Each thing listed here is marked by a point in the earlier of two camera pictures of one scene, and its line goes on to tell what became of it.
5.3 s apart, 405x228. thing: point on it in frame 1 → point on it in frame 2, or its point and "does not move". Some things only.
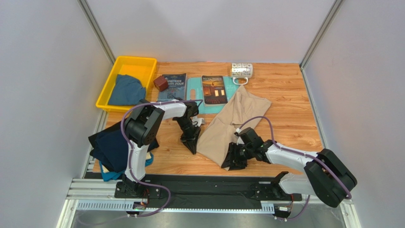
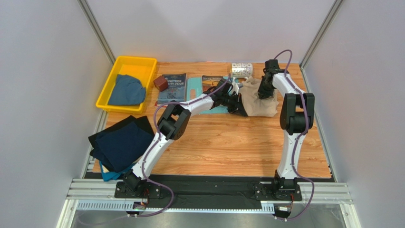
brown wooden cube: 161,83 does not move
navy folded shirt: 111,148 does not move
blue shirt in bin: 128,90 does not move
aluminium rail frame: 89,194 does not move
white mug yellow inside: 241,71 does not move
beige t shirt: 239,109 → 254,106
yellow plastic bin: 142,68 does not move
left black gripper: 190,141 → 238,108
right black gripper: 238,155 → 264,90
